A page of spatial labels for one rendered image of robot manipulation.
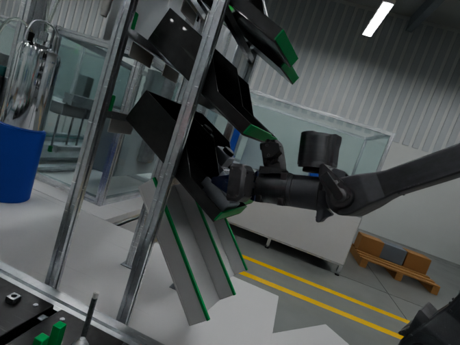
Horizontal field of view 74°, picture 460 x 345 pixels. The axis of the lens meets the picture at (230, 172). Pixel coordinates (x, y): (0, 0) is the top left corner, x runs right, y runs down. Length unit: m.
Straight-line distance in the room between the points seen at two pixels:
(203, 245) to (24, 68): 0.87
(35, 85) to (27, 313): 0.83
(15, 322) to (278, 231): 3.91
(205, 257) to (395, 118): 8.69
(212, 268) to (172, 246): 0.15
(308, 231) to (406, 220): 5.45
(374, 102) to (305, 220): 5.48
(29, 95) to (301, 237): 3.70
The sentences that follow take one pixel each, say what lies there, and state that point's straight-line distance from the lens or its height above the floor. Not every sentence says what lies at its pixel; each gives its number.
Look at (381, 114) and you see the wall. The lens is 9.14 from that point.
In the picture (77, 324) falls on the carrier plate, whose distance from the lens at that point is 0.61.
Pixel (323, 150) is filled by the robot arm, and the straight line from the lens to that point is 0.52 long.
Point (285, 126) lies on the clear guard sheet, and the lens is 4.23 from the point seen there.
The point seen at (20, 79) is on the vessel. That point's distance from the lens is 1.28.
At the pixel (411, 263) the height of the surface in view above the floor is 0.25.
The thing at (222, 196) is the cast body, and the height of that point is 1.23.
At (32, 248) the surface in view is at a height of 0.86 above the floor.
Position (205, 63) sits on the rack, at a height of 1.44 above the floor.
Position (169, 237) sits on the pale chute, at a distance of 0.60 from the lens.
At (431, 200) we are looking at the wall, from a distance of 9.61.
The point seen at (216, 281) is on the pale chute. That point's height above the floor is 1.02.
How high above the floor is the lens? 1.34
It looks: 7 degrees down
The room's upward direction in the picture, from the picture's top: 19 degrees clockwise
